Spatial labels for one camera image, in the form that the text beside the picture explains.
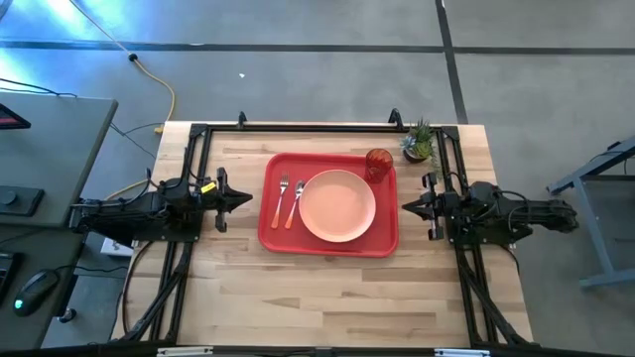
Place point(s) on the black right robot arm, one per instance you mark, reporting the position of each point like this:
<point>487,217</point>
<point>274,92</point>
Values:
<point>516,213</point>

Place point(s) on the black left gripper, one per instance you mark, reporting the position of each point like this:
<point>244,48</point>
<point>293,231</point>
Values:
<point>220,198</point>

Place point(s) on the dark grey desk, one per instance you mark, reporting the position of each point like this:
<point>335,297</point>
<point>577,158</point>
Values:
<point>49,253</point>

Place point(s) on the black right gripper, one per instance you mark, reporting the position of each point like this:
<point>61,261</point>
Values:
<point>441,208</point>

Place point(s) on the black pad with round knob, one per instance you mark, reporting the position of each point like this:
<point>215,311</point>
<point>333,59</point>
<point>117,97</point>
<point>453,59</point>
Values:
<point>22,203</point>

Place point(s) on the peach round plate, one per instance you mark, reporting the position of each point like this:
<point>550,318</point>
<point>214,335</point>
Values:
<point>337,205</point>

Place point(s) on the red translucent cup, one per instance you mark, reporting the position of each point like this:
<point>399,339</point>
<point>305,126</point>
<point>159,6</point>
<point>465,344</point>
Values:
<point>379,166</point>

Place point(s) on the red plastic tray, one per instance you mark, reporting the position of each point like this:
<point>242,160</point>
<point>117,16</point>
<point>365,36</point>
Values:
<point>278,243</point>

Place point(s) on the small potted succulent plant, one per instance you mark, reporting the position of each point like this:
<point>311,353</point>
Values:
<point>419,141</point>

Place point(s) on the black computer mouse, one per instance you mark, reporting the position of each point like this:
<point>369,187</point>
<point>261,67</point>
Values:
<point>36,292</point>

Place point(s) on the black clamp bracket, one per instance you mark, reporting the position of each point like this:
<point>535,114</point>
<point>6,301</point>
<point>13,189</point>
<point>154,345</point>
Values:
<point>242,120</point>
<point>396,120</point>

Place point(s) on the black keyboard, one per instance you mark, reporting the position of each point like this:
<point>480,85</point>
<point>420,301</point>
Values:
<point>7,273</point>

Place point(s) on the grey metal table stand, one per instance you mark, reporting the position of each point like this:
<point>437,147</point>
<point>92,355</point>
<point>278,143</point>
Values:
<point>597,233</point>

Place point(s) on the silver metal bracket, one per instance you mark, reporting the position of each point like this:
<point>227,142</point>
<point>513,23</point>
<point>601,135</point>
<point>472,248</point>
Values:
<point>183,351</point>
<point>461,352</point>

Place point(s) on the black caster wheel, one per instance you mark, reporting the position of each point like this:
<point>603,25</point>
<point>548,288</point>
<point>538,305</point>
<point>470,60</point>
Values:
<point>68,315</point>

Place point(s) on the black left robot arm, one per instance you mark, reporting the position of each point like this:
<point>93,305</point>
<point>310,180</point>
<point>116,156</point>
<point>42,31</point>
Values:
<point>144,213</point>

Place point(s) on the black device with red stripe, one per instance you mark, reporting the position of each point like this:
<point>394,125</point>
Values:
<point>10,121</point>

